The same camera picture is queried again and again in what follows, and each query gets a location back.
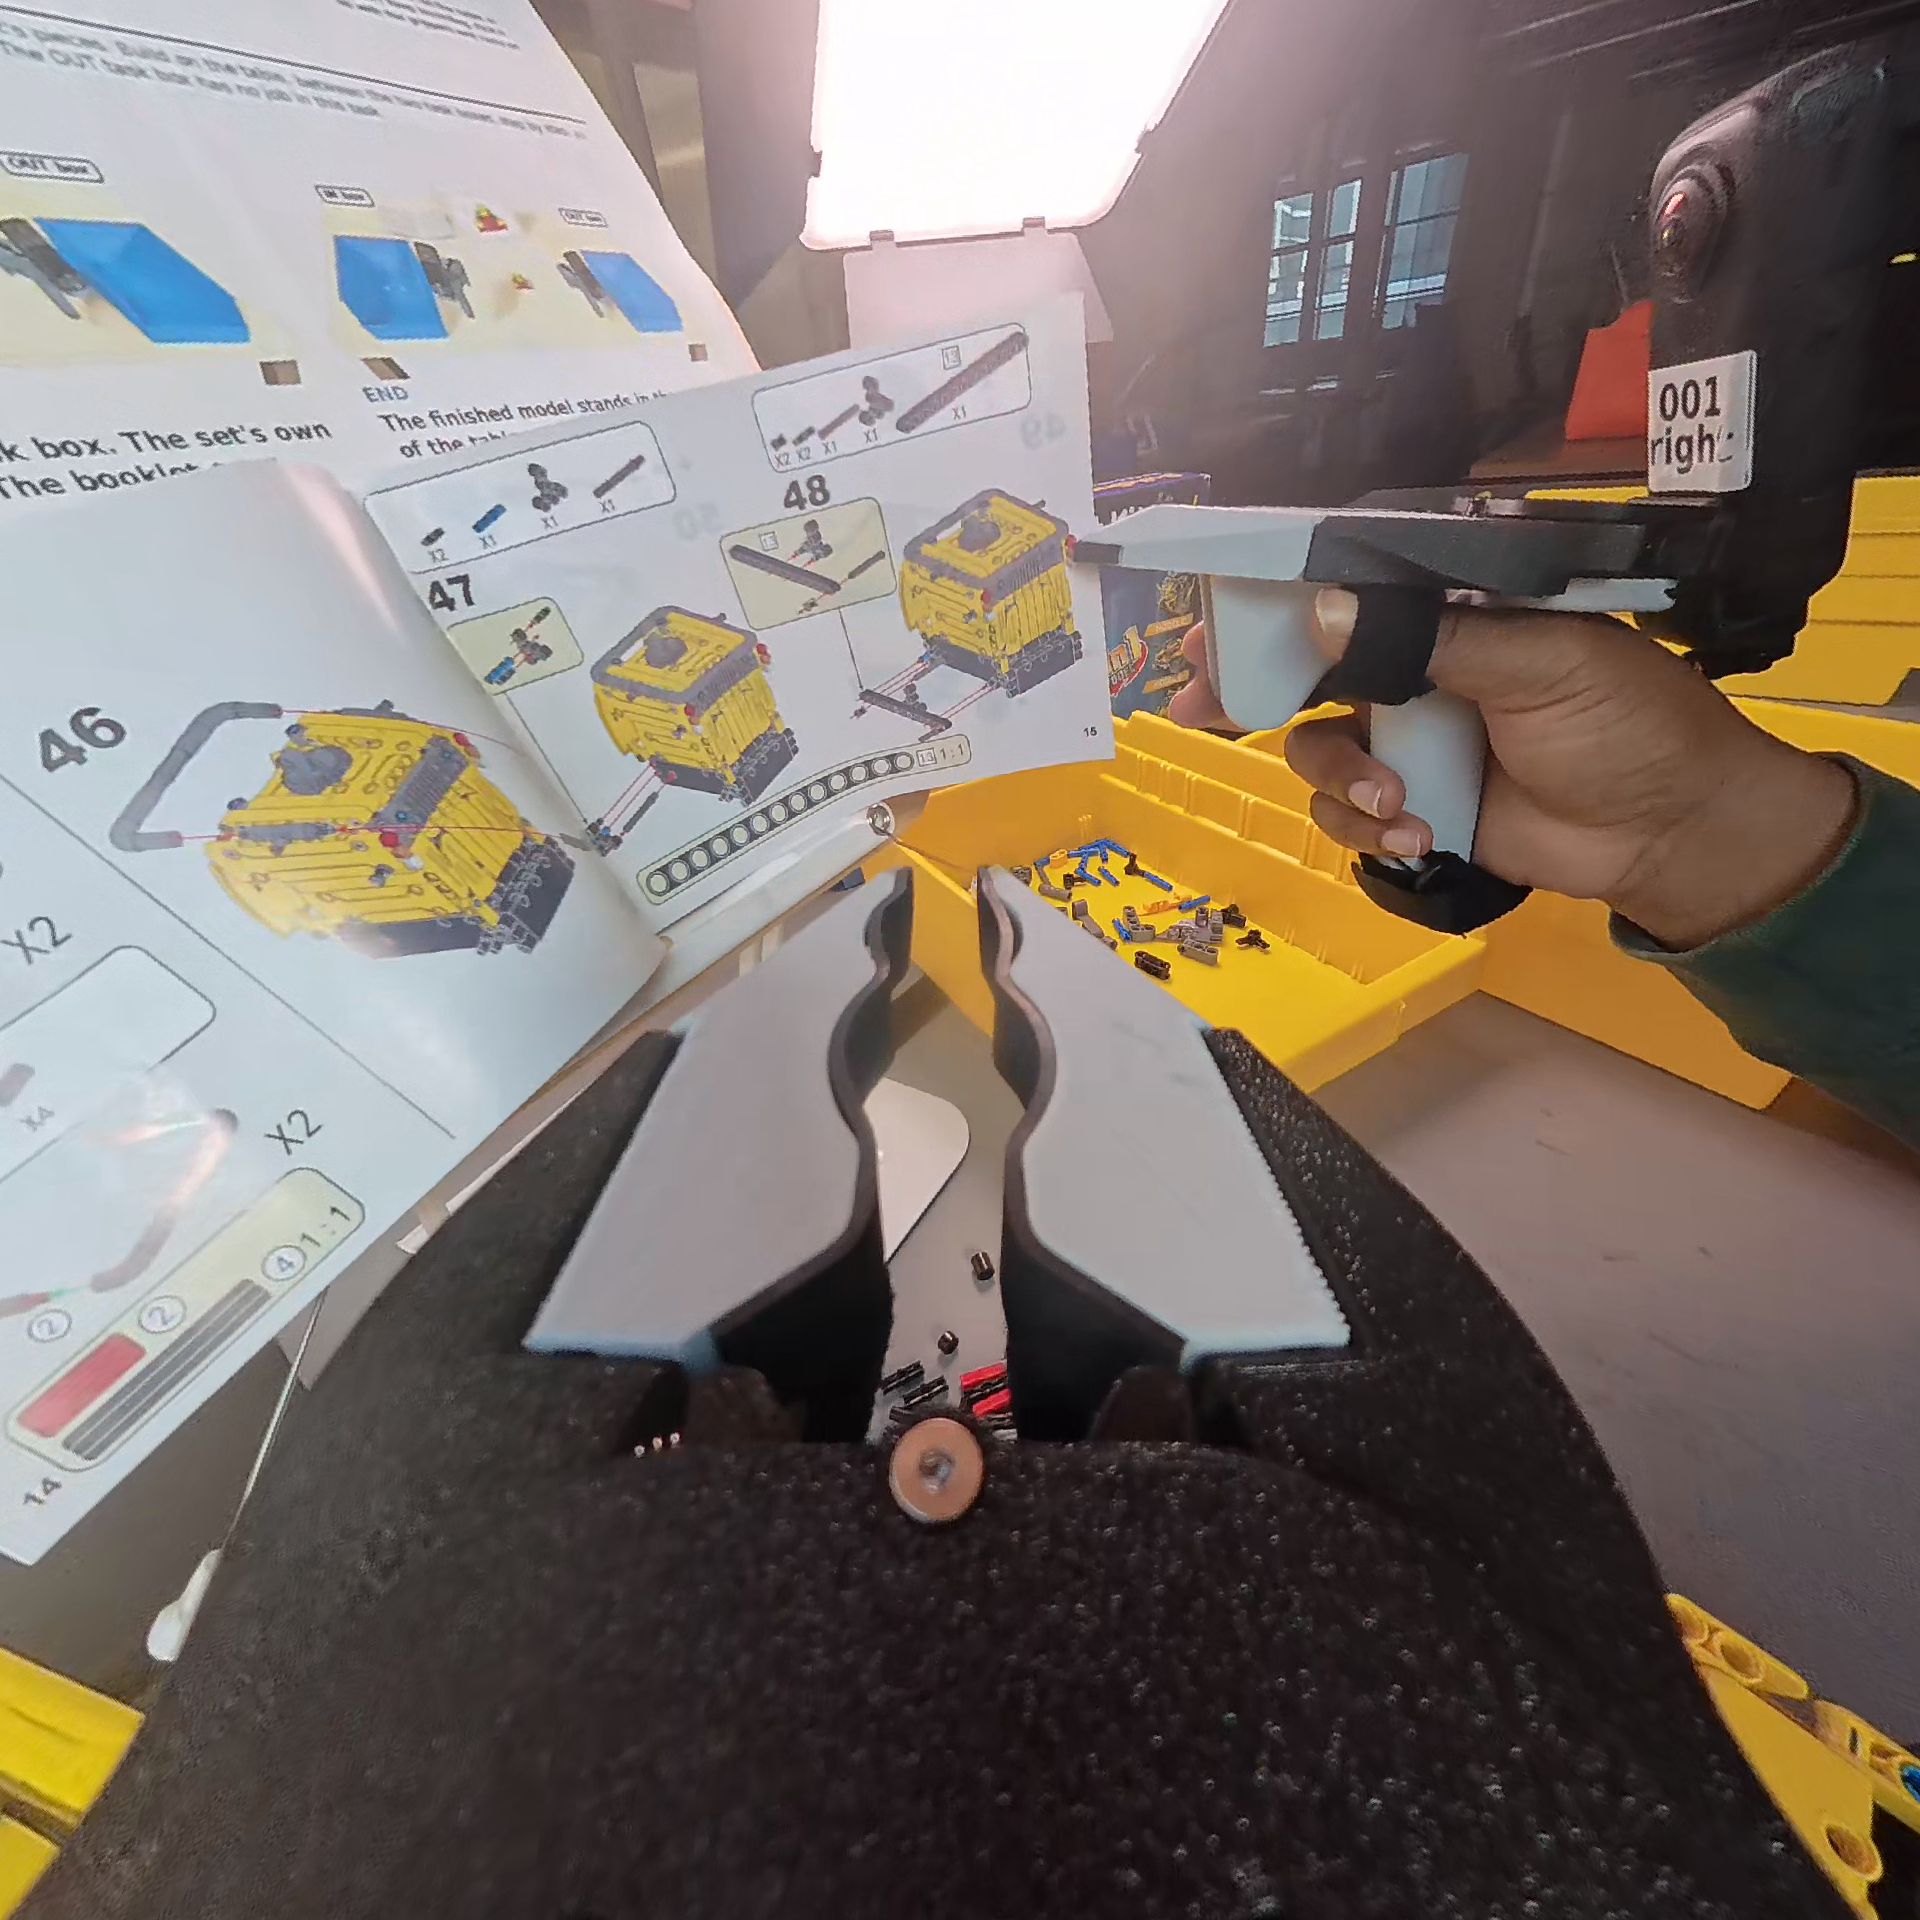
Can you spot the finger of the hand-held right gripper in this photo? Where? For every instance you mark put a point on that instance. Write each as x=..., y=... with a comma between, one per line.
x=1214, y=540

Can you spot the person's right forearm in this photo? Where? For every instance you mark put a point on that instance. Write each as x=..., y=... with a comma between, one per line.
x=1828, y=974

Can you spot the yellow parts bin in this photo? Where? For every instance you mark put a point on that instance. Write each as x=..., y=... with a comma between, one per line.
x=1348, y=990
x=59, y=1740
x=1651, y=1019

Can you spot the person's right hand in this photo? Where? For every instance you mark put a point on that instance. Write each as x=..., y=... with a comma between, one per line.
x=1620, y=749

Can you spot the yellow black lego model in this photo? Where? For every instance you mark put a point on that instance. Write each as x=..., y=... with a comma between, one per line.
x=1785, y=1755

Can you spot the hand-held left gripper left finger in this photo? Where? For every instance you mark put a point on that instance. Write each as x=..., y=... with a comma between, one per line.
x=705, y=1184

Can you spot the white light panel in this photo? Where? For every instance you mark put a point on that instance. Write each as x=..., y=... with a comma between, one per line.
x=1004, y=106

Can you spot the dark framed window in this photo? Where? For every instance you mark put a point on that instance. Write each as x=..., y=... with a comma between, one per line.
x=1417, y=241

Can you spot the printed task sheet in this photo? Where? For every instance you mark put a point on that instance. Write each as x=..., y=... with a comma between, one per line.
x=299, y=120

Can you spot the blue robot kit box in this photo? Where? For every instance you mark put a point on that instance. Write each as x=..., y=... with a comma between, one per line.
x=1147, y=661

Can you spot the pile of black red pins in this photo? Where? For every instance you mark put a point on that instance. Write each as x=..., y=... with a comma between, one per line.
x=907, y=1381

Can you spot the heap of small lego parts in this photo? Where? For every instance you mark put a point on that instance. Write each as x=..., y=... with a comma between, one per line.
x=1140, y=915

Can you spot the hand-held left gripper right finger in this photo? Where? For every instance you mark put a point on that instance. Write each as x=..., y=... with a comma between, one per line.
x=1170, y=1184

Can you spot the lego instruction booklet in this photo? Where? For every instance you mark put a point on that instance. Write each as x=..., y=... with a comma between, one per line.
x=376, y=675

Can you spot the orange plastic object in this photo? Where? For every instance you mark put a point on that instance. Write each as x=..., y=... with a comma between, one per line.
x=1604, y=388

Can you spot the white book stand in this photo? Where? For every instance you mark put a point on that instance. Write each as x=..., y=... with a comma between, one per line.
x=916, y=1155

